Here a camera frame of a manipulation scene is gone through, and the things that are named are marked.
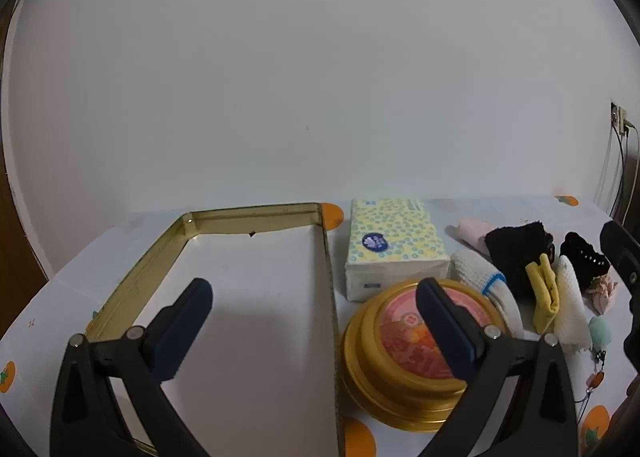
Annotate yellow cloth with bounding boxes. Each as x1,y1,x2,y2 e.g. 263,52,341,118
525,253,561,335

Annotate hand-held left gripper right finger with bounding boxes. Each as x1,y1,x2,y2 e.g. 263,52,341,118
416,278,583,457

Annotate black studded cloth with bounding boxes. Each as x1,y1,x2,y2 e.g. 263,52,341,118
560,232,612,290

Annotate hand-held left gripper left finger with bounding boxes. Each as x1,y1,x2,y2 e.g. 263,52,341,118
50,278,213,457

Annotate mint pompom keychain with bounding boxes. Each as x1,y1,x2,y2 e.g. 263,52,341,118
575,317,613,405

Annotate yellow dotted tissue pack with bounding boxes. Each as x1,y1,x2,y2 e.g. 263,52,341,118
345,198,451,303

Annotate white waffle cloth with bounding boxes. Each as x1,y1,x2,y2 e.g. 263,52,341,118
552,255,593,353

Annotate pink sock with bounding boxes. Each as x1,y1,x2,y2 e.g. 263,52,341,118
446,218,496,255

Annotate white cable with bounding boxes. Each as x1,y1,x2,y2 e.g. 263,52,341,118
622,121,640,225

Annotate white persimmon print tablecloth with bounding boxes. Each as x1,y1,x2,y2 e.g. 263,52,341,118
0,194,640,457

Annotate pink scrunchie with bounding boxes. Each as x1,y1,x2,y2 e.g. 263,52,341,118
585,274,618,315

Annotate black knit cloth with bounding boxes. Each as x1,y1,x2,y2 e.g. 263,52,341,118
484,221,555,300

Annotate white knit glove blue band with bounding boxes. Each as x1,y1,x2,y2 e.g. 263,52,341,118
450,250,525,338

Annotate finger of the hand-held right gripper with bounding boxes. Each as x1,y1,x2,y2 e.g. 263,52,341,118
599,221,640,373

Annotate round gold tin pink lid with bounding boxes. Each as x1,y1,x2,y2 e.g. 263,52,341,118
341,279,511,434

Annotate rectangular gold tin tray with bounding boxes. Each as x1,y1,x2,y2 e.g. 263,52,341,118
85,202,346,457

